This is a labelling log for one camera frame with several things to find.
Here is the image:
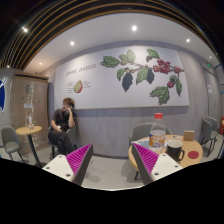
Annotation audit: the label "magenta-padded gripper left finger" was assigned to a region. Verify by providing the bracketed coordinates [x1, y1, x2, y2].
[42, 143, 95, 187]

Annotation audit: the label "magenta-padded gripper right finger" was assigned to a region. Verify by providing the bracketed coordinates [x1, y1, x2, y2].
[130, 142, 184, 186]

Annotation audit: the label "clear red-capped drink bottle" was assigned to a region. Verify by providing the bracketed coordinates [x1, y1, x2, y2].
[148, 112, 167, 152]

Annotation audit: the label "black mug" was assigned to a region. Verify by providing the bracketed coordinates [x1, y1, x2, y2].
[165, 139, 186, 163]

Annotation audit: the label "white printed paper sheet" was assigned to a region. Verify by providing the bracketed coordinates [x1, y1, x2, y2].
[131, 139, 151, 150]

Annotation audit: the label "flat round red coaster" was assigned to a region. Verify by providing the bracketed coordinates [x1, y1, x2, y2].
[187, 150, 200, 160]

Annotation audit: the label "small wooden block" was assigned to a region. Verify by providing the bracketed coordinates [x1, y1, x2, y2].
[182, 130, 196, 142]

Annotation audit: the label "person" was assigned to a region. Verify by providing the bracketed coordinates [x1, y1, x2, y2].
[47, 97, 78, 156]

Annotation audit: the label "small round wooden side table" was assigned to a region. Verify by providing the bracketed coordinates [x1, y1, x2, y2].
[15, 125, 43, 168]

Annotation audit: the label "small clear bottle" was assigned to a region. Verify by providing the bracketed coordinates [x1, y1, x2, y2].
[28, 113, 35, 130]

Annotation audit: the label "grey-green chair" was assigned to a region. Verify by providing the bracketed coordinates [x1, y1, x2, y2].
[0, 126, 26, 164]

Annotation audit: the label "recessed ceiling lights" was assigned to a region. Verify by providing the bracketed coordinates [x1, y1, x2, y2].
[21, 24, 192, 66]

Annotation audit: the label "coffee plant wall mural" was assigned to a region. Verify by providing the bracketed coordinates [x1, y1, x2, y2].
[53, 45, 190, 111]

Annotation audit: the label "blue wall decoration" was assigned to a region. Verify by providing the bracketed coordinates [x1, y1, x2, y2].
[0, 78, 8, 113]

